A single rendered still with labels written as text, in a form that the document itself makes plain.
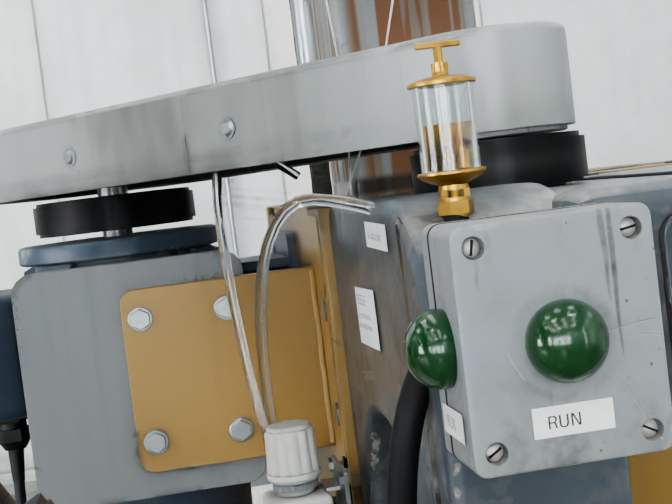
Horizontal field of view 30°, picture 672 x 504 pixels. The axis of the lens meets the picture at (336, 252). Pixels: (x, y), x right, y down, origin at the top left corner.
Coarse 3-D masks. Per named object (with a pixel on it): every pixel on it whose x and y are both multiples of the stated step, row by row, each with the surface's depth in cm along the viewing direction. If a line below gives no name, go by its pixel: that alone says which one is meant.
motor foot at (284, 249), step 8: (280, 232) 99; (288, 232) 97; (280, 240) 99; (288, 240) 95; (280, 248) 100; (288, 248) 95; (256, 256) 102; (272, 256) 99; (280, 256) 98; (288, 256) 95; (296, 256) 95; (248, 264) 96; (256, 264) 96; (272, 264) 96; (280, 264) 96; (288, 264) 96; (296, 264) 95; (248, 272) 101; (256, 272) 101
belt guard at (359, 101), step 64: (320, 64) 67; (384, 64) 64; (448, 64) 61; (512, 64) 60; (64, 128) 83; (128, 128) 78; (192, 128) 74; (256, 128) 71; (320, 128) 67; (384, 128) 64; (512, 128) 61; (0, 192) 89; (64, 192) 84
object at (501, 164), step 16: (480, 144) 61; (496, 144) 60; (512, 144) 60; (528, 144) 60; (544, 144) 61; (560, 144) 61; (576, 144) 62; (416, 160) 63; (496, 160) 60; (512, 160) 60; (528, 160) 60; (544, 160) 61; (560, 160) 61; (576, 160) 62; (416, 176) 64; (480, 176) 61; (496, 176) 60; (512, 176) 60; (528, 176) 60; (544, 176) 61; (560, 176) 61; (576, 176) 62; (416, 192) 64
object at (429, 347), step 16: (416, 320) 46; (432, 320) 45; (448, 320) 45; (416, 336) 45; (432, 336) 45; (448, 336) 45; (416, 352) 45; (432, 352) 45; (448, 352) 44; (416, 368) 45; (432, 368) 45; (448, 368) 45; (432, 384) 45; (448, 384) 45
